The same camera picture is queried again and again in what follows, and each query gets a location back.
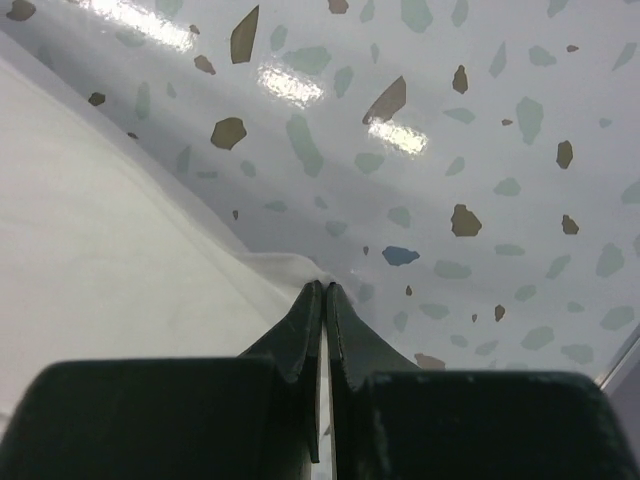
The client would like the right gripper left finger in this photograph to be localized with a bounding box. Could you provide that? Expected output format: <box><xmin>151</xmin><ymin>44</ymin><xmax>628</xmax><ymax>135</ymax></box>
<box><xmin>1</xmin><ymin>281</ymin><xmax>323</xmax><ymax>479</ymax></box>

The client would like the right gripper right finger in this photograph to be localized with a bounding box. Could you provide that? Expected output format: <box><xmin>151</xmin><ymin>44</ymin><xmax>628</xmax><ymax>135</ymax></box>
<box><xmin>325</xmin><ymin>284</ymin><xmax>639</xmax><ymax>479</ymax></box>

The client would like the white t shirt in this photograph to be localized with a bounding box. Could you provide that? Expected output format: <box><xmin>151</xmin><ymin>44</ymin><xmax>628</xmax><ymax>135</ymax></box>
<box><xmin>1</xmin><ymin>37</ymin><xmax>331</xmax><ymax>423</ymax></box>

